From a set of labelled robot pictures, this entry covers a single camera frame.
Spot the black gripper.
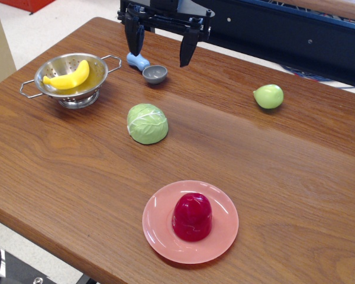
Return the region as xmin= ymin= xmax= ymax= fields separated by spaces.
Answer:
xmin=118 ymin=1 xmax=215 ymax=67

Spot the yellow toy banana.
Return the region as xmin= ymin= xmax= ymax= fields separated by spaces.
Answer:
xmin=43 ymin=60 xmax=90 ymax=90

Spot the green toy cabbage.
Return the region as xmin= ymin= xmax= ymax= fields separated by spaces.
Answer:
xmin=127 ymin=104 xmax=169 ymax=145

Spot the green toy pear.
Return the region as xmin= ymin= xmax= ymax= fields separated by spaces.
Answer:
xmin=253 ymin=84 xmax=284 ymax=109

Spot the red box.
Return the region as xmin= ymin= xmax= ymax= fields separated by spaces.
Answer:
xmin=0 ymin=0 xmax=54 ymax=13

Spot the pink plate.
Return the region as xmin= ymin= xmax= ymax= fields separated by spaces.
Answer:
xmin=143 ymin=180 xmax=239 ymax=264

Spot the blue handled grey scoop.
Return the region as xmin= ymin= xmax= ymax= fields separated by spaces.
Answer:
xmin=127 ymin=53 xmax=168 ymax=85

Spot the steel colander with handles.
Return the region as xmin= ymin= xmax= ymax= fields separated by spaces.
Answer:
xmin=20 ymin=53 xmax=122 ymax=109

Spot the black metal frame rail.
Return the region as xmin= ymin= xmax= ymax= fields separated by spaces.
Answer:
xmin=195 ymin=1 xmax=355 ymax=86

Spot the black table leg bracket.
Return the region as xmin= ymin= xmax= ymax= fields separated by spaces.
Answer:
xmin=4 ymin=250 xmax=91 ymax=284

